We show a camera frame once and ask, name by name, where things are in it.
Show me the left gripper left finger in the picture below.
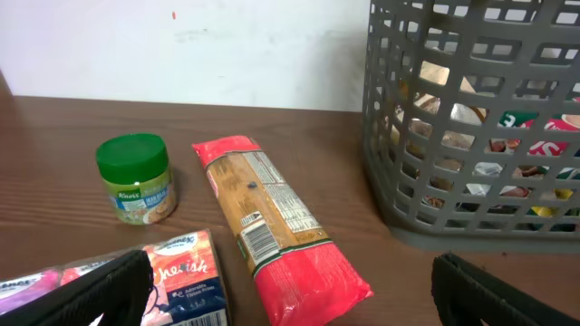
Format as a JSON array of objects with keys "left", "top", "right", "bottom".
[{"left": 1, "top": 250, "right": 153, "bottom": 326}]

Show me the green Nescafe coffee bag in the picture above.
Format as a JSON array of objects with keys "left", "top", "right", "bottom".
[{"left": 498, "top": 97, "right": 580, "bottom": 227}]

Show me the beige coffee snack bag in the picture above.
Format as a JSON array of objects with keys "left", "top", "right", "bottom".
[{"left": 390, "top": 62, "right": 503, "bottom": 192}]

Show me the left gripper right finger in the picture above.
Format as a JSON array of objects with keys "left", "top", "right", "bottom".
[{"left": 431, "top": 253, "right": 579, "bottom": 326}]

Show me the Kleenex tissue multipack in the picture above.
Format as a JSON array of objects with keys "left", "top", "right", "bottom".
[{"left": 1, "top": 230, "right": 231, "bottom": 326}]

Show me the green lid Knorr jar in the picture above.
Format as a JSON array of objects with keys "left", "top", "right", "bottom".
[{"left": 95, "top": 133, "right": 178, "bottom": 225}]

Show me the grey plastic basket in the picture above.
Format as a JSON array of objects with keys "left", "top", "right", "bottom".
[{"left": 362, "top": 0, "right": 579, "bottom": 254}]

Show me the orange spaghetti package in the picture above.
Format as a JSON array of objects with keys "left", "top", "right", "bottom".
[{"left": 192, "top": 136, "right": 373, "bottom": 325}]

